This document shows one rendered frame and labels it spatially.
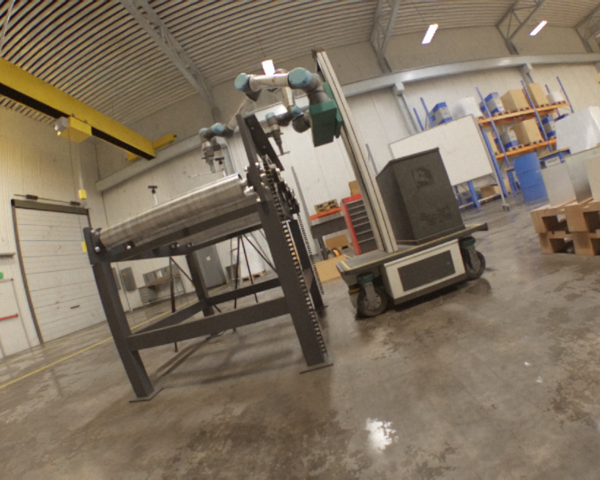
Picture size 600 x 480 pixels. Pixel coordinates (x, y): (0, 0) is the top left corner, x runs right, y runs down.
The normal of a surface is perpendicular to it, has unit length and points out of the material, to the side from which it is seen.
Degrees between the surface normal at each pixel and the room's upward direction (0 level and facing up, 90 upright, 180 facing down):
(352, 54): 90
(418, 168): 90
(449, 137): 90
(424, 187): 90
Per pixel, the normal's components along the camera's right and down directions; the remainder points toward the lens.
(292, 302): -0.07, 0.00
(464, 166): -0.46, 0.12
